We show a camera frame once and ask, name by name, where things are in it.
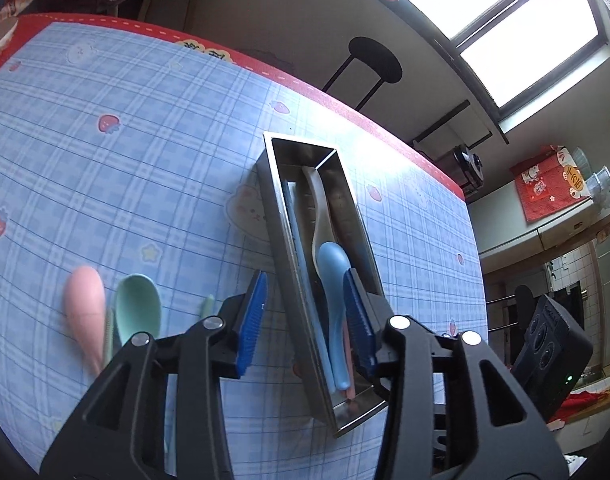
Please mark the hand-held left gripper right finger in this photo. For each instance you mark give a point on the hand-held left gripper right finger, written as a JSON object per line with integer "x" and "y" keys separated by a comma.
{"x": 360, "y": 325}

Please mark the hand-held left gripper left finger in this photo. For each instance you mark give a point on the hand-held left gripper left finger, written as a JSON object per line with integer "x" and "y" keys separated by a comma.
{"x": 252, "y": 325}

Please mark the pale green chopstick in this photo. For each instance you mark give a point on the pale green chopstick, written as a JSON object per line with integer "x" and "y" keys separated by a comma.
{"x": 208, "y": 306}
{"x": 109, "y": 337}

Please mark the blue spoon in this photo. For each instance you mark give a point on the blue spoon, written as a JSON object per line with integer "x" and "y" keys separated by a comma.
{"x": 332, "y": 270}

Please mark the pink chopstick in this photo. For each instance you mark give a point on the pink chopstick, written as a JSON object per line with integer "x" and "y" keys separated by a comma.
{"x": 351, "y": 390}

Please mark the green spoon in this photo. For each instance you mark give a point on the green spoon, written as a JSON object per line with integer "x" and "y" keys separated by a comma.
{"x": 137, "y": 302}

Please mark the metal utensil tray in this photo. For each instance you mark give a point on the metal utensil tray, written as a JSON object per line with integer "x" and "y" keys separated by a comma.
{"x": 280, "y": 200}

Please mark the white spoon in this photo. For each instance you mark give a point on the white spoon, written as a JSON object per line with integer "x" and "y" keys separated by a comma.
{"x": 317, "y": 200}

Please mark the pink spoon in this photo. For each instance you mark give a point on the pink spoon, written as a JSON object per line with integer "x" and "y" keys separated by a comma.
{"x": 85, "y": 305}

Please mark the black chair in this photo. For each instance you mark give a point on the black chair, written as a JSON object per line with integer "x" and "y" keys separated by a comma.
{"x": 524, "y": 297}

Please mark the white refrigerator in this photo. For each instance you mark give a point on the white refrigerator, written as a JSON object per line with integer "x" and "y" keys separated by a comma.
{"x": 525, "y": 235}

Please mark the red printed cloth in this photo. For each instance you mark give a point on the red printed cloth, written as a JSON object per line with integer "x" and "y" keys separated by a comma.
{"x": 545, "y": 190}

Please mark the clear plastic containers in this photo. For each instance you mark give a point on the clear plastic containers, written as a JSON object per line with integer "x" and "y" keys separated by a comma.
{"x": 597, "y": 182}

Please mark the pressure cooker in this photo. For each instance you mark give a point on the pressure cooker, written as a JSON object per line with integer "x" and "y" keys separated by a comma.
{"x": 469, "y": 167}

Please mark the blue plaid table mat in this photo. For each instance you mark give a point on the blue plaid table mat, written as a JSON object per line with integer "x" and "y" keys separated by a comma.
{"x": 135, "y": 170}

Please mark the black round stool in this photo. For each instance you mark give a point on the black round stool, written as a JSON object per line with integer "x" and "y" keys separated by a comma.
{"x": 375, "y": 57}

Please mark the dark framed window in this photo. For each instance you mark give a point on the dark framed window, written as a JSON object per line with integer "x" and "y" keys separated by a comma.
{"x": 525, "y": 35}

